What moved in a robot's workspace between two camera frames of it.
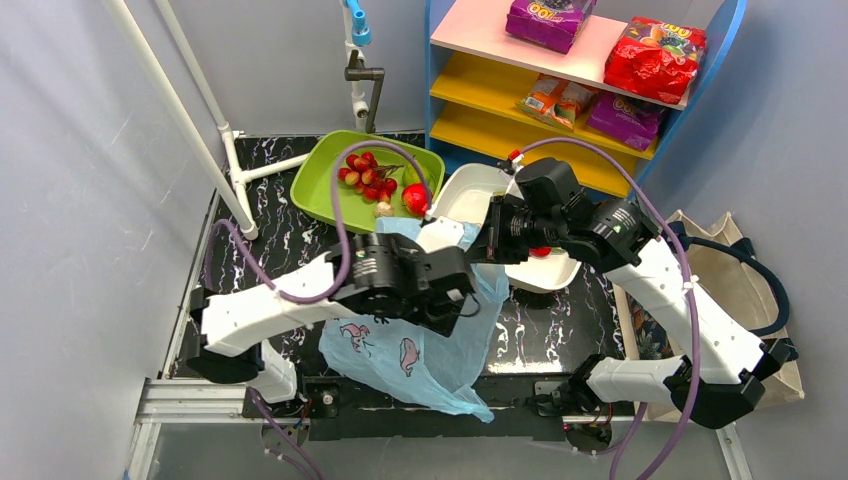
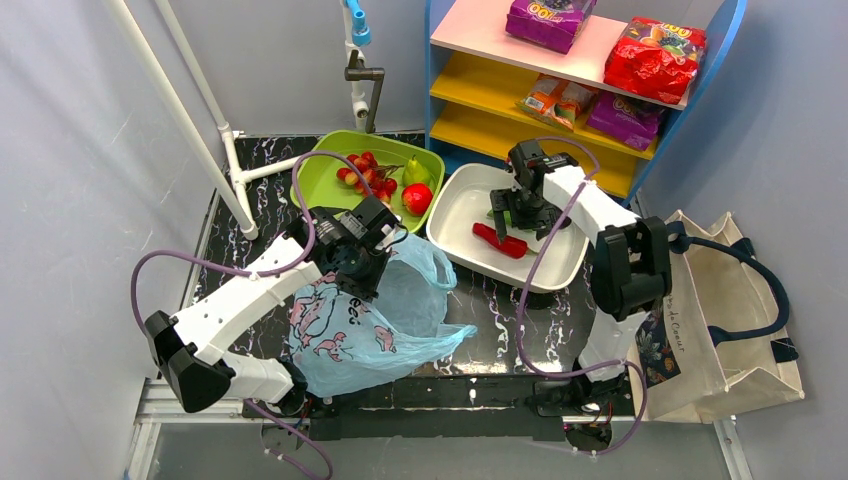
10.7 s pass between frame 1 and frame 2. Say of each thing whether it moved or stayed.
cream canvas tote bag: stayed
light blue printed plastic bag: moved
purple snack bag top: stayed
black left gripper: moved
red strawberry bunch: stayed
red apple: stayed
